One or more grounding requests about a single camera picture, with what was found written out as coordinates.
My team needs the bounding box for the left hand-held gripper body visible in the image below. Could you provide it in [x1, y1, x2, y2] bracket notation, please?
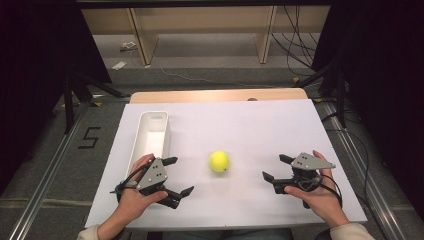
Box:
[135, 157, 181, 210]

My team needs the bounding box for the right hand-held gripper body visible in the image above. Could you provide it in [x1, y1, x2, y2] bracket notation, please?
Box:
[273, 152, 337, 195]

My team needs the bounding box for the yellow tennis ball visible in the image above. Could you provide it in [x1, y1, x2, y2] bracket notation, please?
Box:
[208, 150, 231, 173]

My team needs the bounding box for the person's left hand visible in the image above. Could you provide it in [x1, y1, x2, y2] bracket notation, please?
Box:
[114, 153, 170, 225]

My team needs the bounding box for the person's right hand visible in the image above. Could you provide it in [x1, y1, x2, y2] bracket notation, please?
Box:
[283, 149, 348, 226]

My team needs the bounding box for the white rectangular plastic container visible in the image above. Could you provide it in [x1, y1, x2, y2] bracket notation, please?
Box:
[125, 110, 172, 178]

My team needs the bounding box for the white board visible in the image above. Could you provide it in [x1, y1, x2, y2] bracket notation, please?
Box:
[85, 98, 368, 231]

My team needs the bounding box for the black tripod stand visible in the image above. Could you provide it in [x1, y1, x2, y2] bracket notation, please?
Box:
[294, 59, 348, 129]
[62, 71, 132, 135]

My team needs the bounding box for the light wooden table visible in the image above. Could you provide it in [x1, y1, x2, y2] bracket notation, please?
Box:
[129, 87, 309, 105]

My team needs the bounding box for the black curtain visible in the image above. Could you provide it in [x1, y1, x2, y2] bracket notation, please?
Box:
[0, 0, 113, 188]
[311, 0, 424, 214]

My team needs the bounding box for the white power strip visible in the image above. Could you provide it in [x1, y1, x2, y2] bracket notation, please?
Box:
[119, 41, 139, 52]

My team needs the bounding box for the left hand-held gripper black cable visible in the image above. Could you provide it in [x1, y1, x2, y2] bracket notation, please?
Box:
[109, 165, 149, 203]

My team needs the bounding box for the hand-held gripper black cable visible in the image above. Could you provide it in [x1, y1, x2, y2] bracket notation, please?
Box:
[109, 165, 149, 203]
[318, 174, 344, 209]

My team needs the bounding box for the right hand-held gripper black cable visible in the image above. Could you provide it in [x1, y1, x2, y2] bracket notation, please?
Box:
[318, 174, 344, 209]

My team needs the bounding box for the metal floor rail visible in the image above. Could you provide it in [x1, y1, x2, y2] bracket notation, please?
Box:
[318, 99, 408, 240]
[6, 99, 95, 240]

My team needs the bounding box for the thin black floor cable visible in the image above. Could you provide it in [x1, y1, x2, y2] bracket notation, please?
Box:
[342, 129, 389, 236]

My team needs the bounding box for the white floor cable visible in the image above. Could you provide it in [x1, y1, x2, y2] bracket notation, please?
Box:
[150, 55, 269, 89]

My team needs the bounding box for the bundle of black cables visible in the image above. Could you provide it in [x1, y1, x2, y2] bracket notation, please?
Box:
[270, 5, 322, 78]

